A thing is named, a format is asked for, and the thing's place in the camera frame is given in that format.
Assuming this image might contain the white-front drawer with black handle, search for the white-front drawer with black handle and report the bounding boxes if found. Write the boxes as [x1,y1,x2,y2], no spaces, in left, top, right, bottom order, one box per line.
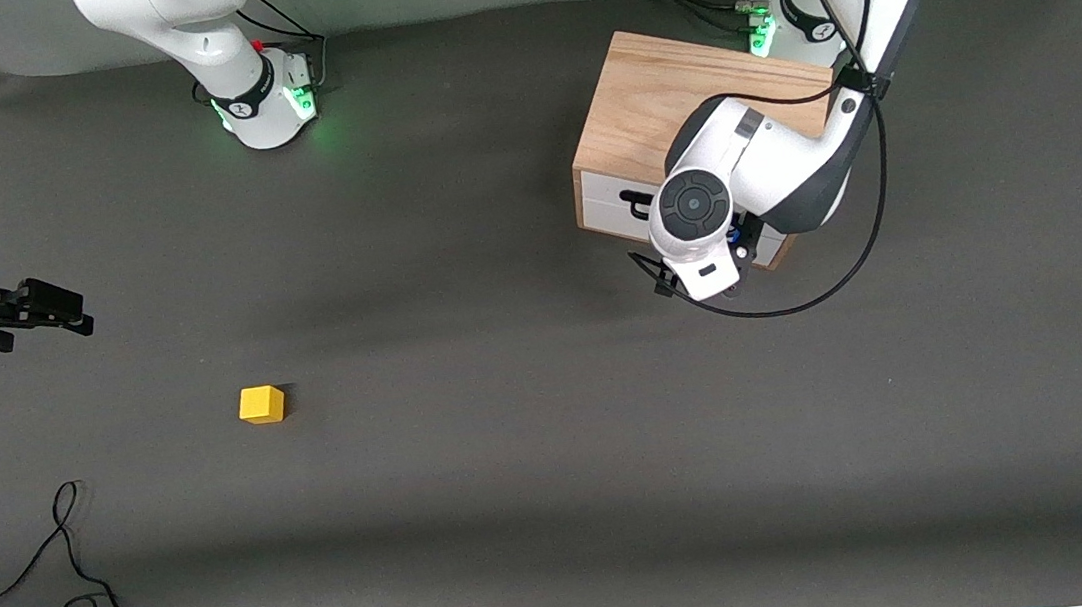
[577,148,804,284]

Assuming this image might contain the yellow cube block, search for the yellow cube block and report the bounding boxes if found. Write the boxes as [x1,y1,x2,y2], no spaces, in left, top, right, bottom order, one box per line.
[236,384,288,428]

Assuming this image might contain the light wooden cabinet box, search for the light wooden cabinet box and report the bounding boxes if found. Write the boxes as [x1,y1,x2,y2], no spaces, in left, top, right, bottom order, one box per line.
[557,9,852,290]

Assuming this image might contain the dark grey table mat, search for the dark grey table mat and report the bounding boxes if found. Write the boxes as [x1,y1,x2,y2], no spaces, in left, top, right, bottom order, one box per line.
[0,0,1082,607]

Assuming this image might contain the black right arm base cables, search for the black right arm base cables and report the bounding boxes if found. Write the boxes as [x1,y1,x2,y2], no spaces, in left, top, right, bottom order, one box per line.
[182,0,334,110]

